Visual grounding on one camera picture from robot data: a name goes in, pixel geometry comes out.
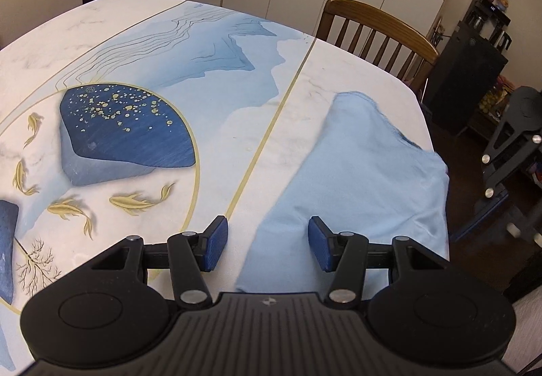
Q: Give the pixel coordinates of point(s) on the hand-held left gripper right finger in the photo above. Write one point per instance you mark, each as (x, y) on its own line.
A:
(320, 244)

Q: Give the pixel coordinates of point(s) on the black water dispenser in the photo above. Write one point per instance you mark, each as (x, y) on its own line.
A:
(465, 71)

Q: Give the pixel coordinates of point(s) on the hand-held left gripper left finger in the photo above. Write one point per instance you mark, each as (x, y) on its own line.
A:
(216, 244)

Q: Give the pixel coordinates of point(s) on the brown wooden chair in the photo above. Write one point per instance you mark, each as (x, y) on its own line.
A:
(381, 12)

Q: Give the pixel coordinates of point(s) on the light blue t-shirt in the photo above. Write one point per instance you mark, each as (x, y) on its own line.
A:
(360, 172)

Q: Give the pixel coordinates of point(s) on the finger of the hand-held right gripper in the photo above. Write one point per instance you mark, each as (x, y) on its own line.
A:
(499, 172)

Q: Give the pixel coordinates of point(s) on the snack rack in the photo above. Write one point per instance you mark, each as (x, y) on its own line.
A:
(495, 98)

